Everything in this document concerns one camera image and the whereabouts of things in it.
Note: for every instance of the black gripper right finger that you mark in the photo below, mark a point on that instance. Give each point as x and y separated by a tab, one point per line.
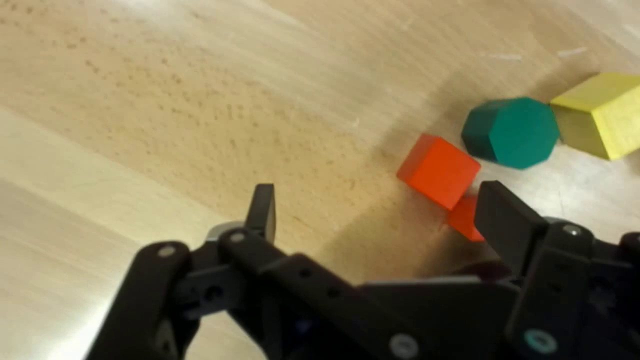
510	222

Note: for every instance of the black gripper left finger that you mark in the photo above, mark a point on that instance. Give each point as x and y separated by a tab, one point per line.
262	210

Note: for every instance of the orange cube block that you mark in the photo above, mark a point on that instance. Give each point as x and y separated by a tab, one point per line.
464	220
437	170

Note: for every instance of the green cylinder block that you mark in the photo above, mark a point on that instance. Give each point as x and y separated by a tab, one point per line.
510	133

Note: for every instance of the yellow cube block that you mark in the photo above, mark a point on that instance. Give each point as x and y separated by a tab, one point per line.
603	113

